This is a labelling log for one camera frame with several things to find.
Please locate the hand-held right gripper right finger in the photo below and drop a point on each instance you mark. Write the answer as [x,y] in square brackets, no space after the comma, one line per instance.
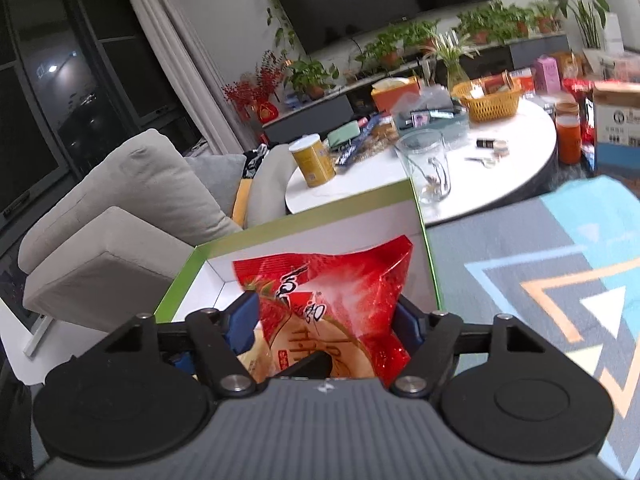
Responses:
[411,327]

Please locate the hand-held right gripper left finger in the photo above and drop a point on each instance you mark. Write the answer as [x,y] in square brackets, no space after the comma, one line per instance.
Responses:
[245,325]

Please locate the red snack packet beige label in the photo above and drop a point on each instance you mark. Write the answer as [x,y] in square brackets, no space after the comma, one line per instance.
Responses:
[340,285]

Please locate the green-rimmed cardboard box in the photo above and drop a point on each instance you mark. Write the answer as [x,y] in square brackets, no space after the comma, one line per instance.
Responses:
[325,230]

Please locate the yellow cushion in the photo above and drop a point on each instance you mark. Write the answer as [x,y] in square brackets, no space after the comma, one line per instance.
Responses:
[242,200]

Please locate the blue grey patterned mat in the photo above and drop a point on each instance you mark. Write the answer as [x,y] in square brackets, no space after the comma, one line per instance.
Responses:
[525,240]

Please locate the grey cushion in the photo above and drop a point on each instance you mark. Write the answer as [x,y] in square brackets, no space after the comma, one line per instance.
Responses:
[215,180]

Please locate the black white cloth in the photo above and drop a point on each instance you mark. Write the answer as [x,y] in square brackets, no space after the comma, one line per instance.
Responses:
[255,162]

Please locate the glass mug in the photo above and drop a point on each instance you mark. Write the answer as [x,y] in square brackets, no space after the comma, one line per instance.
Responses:
[420,160]

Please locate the yellow can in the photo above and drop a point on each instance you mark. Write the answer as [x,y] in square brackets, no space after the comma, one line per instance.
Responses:
[312,162]

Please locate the scissors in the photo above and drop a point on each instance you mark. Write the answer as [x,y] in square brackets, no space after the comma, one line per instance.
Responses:
[480,160]

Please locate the grey sofa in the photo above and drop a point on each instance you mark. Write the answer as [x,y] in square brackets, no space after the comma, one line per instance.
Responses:
[130,180]

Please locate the blue snack bar packet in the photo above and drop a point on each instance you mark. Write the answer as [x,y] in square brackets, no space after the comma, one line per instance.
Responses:
[355,147]

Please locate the clear cookie packet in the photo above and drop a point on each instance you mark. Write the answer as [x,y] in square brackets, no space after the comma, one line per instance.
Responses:
[382,132]

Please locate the small black tube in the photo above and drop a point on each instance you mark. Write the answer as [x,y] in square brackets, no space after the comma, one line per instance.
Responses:
[485,144]

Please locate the tape roll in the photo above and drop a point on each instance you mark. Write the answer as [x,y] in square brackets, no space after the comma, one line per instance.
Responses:
[501,150]

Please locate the teal storage tray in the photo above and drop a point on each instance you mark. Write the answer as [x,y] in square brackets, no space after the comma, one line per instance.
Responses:
[455,127]

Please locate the mint green case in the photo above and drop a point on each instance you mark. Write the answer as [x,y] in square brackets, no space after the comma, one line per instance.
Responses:
[342,132]

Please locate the grey television cabinet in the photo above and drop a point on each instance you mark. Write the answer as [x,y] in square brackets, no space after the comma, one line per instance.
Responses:
[320,110]

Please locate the round white table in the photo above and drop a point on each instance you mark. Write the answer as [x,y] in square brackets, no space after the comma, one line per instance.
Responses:
[520,125]

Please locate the orange tissue box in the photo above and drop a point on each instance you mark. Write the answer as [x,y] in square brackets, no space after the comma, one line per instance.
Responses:
[395,95]

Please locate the clear plastic bag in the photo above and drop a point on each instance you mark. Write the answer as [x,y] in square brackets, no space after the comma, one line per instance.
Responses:
[430,95]

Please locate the orange woven basket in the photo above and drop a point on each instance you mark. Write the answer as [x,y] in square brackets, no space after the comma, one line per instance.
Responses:
[490,107]

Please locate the red berry plant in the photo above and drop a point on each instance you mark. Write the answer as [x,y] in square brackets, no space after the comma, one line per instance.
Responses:
[250,87]

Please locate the row of potted plants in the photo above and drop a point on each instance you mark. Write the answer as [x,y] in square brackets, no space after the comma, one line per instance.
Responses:
[310,75]

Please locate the glass vase with grass plant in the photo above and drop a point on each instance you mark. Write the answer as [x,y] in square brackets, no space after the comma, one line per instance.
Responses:
[457,72]

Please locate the red cylindrical can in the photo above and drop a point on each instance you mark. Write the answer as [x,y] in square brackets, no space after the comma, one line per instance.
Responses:
[500,82]

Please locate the orange cup brown lid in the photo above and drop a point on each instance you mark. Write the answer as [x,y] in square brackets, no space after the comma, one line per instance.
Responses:
[567,109]

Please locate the small orange box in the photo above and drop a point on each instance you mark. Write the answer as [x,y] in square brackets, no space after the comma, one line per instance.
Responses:
[524,82]

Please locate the white curtain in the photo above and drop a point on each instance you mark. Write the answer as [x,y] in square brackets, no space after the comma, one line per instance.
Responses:
[170,50]

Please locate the blue white cardboard box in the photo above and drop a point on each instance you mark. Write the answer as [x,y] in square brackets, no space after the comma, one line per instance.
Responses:
[617,130]

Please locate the pink carton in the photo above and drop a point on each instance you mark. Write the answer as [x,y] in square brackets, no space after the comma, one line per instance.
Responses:
[547,75]

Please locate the red plastic bag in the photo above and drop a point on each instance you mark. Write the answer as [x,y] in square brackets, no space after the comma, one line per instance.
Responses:
[580,90]

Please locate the brown package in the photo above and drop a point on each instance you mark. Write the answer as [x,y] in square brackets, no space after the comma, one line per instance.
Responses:
[567,65]

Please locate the dark glass window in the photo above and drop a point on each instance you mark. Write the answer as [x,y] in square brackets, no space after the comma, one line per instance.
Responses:
[50,85]

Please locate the clear storage box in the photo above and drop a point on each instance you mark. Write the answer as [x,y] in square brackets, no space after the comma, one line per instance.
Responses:
[615,65]

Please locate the white appliance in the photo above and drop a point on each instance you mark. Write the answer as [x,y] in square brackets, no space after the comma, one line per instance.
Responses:
[614,32]

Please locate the tall leafy plant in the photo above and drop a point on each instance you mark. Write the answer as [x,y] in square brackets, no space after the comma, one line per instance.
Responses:
[587,15]

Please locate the wall television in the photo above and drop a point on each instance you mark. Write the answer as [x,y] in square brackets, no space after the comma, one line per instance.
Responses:
[375,0]

